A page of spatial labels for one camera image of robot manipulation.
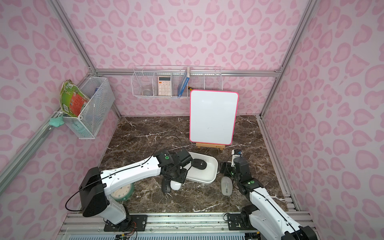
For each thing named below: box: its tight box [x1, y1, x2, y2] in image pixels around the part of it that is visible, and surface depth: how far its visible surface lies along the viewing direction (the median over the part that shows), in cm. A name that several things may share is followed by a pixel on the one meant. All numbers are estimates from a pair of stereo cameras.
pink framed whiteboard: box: [189, 89, 239, 145], surface depth 92 cm
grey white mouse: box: [221, 176, 233, 196], surface depth 84 cm
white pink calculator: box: [158, 76, 172, 96], surface depth 97 cm
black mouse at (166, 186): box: [161, 178, 171, 193], surface depth 85 cm
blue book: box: [177, 66, 190, 97], surface depth 90 cm
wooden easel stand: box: [196, 142, 226, 151], surface depth 99 cm
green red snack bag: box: [60, 79, 90, 118], surface depth 74 cm
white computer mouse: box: [170, 180, 182, 191], surface depth 77 cm
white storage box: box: [186, 151, 219, 185], surface depth 92 cm
